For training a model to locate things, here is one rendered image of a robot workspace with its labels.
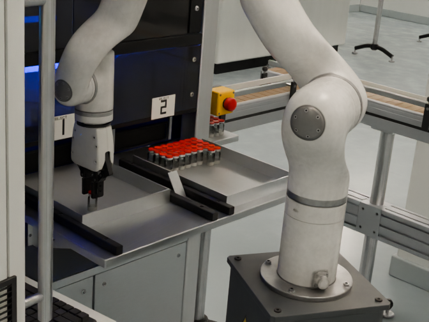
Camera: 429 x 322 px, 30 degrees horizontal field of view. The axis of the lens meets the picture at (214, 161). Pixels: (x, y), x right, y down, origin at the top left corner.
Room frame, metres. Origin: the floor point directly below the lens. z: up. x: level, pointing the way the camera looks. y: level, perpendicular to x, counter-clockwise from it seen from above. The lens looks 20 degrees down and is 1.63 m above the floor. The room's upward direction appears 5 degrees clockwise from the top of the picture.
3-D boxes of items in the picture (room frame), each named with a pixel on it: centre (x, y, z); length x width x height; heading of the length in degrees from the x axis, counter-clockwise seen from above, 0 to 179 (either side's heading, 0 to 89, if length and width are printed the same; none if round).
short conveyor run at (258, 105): (2.61, -0.08, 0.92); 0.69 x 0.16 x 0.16; 138
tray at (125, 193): (1.78, 0.31, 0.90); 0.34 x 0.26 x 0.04; 48
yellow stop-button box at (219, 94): (2.30, 0.00, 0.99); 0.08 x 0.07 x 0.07; 48
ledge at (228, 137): (2.34, 0.03, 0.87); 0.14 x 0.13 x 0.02; 48
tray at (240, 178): (1.96, 0.00, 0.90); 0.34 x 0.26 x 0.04; 47
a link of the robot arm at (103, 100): (1.68, 0.28, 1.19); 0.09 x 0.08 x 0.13; 155
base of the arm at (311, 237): (1.47, -0.21, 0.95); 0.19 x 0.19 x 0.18
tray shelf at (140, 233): (1.86, 0.15, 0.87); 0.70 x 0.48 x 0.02; 138
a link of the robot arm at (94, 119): (1.69, 0.27, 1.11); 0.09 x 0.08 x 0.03; 48
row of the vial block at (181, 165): (2.02, 0.07, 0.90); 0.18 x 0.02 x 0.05; 137
